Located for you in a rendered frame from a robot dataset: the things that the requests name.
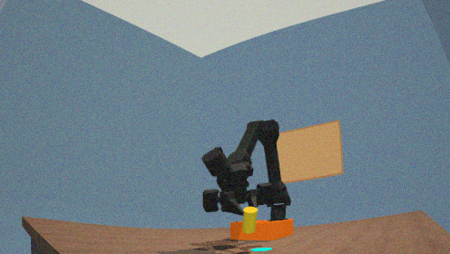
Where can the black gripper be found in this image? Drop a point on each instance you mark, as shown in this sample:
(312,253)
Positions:
(230,200)

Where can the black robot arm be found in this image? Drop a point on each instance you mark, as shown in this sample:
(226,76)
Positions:
(237,168)

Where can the yellow cylinder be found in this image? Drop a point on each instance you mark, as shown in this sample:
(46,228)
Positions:
(249,220)

